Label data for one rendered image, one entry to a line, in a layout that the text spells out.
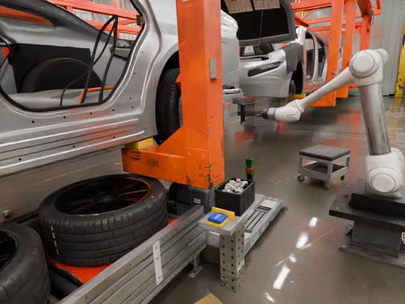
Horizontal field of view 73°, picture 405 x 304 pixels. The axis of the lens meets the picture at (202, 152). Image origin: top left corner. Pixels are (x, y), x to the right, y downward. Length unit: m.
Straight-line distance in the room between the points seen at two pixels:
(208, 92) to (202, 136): 0.22
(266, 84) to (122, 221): 3.51
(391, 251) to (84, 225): 1.72
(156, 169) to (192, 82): 0.58
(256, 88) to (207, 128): 3.12
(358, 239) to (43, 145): 1.86
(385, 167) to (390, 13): 13.38
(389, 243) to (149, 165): 1.51
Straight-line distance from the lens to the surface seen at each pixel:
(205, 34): 1.37
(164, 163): 1.61
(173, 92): 1.87
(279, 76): 4.51
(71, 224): 1.38
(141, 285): 1.35
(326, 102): 5.43
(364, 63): 1.61
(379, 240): 2.04
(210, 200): 1.80
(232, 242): 1.47
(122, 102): 1.67
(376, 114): 1.68
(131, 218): 1.35
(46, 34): 3.48
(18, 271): 1.17
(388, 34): 14.80
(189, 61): 1.40
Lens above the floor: 1.10
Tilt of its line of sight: 15 degrees down
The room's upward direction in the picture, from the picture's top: 2 degrees counter-clockwise
